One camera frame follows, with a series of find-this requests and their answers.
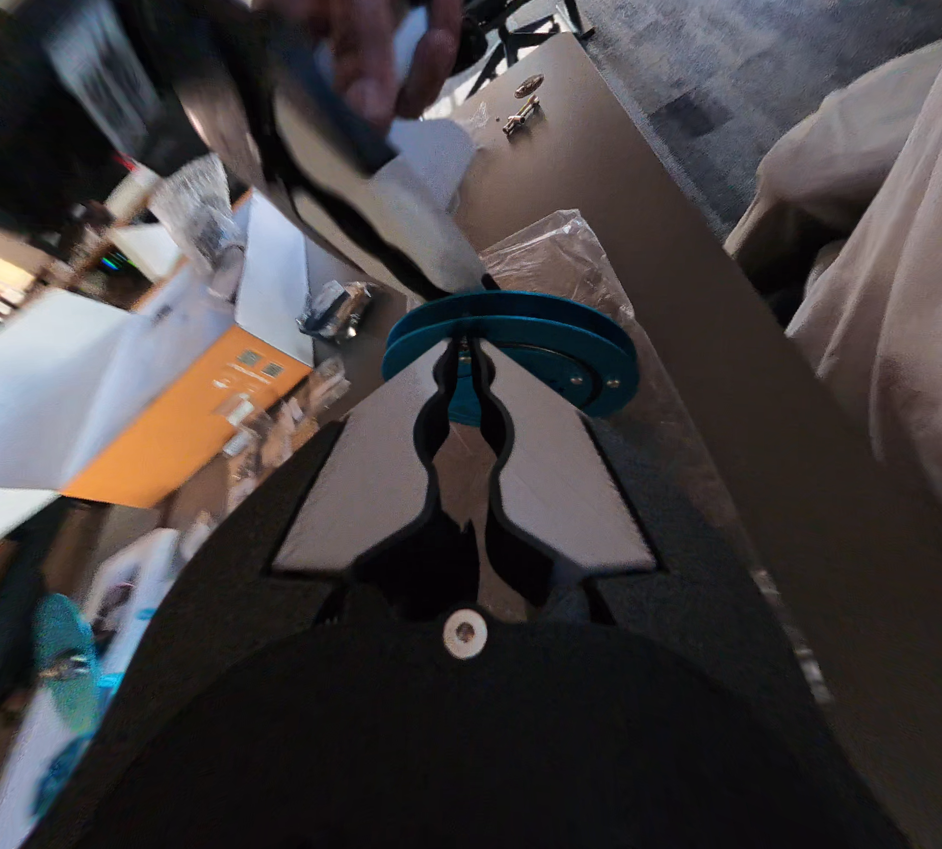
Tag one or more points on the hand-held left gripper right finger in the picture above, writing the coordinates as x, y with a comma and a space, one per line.
574, 496

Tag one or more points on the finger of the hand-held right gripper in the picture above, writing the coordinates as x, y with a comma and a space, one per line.
412, 216
331, 223

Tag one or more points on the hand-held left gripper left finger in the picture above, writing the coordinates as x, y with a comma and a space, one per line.
368, 496

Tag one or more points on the blue round metal turntable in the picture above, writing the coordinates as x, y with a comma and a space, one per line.
574, 363

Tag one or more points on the black antistatic bag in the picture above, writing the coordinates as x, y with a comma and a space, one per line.
338, 308

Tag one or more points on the pile of small screw bags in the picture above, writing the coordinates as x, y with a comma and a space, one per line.
279, 415

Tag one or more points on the bubble wrap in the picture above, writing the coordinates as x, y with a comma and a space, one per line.
199, 209

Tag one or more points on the small metal clip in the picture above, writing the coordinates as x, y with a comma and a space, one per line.
521, 117

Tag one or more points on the large clear plastic bag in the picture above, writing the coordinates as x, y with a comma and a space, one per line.
574, 253

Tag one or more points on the orange and white cardboard box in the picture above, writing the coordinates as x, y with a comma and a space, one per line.
184, 407

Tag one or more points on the blue semicircular metal plate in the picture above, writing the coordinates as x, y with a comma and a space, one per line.
66, 665

